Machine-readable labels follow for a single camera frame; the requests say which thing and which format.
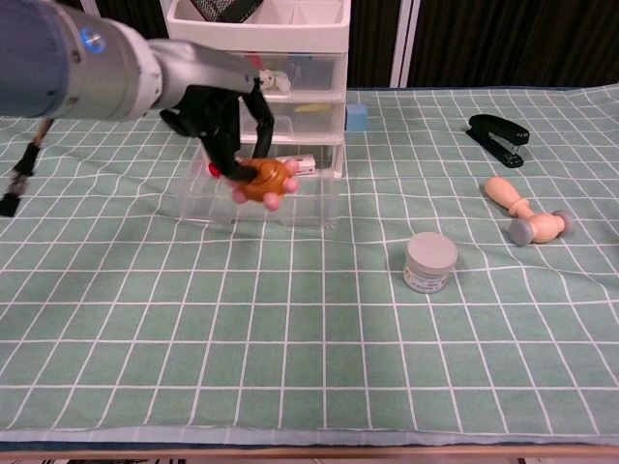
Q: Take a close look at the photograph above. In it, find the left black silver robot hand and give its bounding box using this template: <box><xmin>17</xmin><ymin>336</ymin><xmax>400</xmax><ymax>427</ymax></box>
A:
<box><xmin>144</xmin><ymin>38</ymin><xmax>277</xmax><ymax>183</ymax></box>

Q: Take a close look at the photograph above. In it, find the orange turtle toy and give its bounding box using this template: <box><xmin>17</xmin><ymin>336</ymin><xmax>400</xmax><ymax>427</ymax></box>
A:
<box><xmin>231</xmin><ymin>158</ymin><xmax>302</xmax><ymax>212</ymax></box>

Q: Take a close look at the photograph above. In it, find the clear plastic drawer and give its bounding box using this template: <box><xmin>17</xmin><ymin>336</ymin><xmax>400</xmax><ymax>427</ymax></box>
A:
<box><xmin>238</xmin><ymin>98</ymin><xmax>346</xmax><ymax>137</ymax></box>
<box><xmin>177</xmin><ymin>141</ymin><xmax>340</xmax><ymax>229</ymax></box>
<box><xmin>249</xmin><ymin>51</ymin><xmax>347</xmax><ymax>92</ymax></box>

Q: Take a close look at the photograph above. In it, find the white plastic drawer cabinet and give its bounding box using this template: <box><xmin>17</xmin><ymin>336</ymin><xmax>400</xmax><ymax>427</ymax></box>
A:
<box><xmin>165</xmin><ymin>0</ymin><xmax>350</xmax><ymax>181</ymax></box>

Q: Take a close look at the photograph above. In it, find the black mesh pen cup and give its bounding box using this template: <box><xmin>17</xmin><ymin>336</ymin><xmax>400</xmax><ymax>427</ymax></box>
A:
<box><xmin>186</xmin><ymin>0</ymin><xmax>267</xmax><ymax>23</ymax></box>

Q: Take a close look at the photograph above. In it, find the white red small box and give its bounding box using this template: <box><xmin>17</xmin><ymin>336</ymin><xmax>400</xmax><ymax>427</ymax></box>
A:
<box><xmin>278</xmin><ymin>154</ymin><xmax>318</xmax><ymax>177</ymax></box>

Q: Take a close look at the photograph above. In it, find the blue foam cube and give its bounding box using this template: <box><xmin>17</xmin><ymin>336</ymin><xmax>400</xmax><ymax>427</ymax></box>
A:
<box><xmin>345</xmin><ymin>102</ymin><xmax>368</xmax><ymax>131</ymax></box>

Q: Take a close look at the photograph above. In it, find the green checked tablecloth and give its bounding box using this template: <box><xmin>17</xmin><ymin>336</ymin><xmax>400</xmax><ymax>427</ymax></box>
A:
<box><xmin>0</xmin><ymin>84</ymin><xmax>619</xmax><ymax>449</ymax></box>

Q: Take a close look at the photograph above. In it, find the grey lidded jar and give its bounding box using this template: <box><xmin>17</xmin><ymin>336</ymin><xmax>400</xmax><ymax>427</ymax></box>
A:
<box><xmin>403</xmin><ymin>232</ymin><xmax>459</xmax><ymax>295</ymax></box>

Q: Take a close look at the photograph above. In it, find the black stapler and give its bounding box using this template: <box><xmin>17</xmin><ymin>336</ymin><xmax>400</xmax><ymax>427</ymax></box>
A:
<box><xmin>465</xmin><ymin>114</ymin><xmax>530</xmax><ymax>169</ymax></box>

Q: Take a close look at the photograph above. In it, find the wooden toy hammer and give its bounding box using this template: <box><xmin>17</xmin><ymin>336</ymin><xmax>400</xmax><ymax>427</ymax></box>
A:
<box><xmin>485</xmin><ymin>176</ymin><xmax>575</xmax><ymax>247</ymax></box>

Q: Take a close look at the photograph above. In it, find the aluminium frame post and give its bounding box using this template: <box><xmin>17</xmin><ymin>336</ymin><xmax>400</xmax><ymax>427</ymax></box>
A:
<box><xmin>389</xmin><ymin>0</ymin><xmax>420</xmax><ymax>89</ymax></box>
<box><xmin>79</xmin><ymin>0</ymin><xmax>117</xmax><ymax>23</ymax></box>

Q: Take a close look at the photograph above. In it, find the left hand black cable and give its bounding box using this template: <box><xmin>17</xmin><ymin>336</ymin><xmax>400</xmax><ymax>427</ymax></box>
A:
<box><xmin>0</xmin><ymin>118</ymin><xmax>52</xmax><ymax>219</ymax></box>

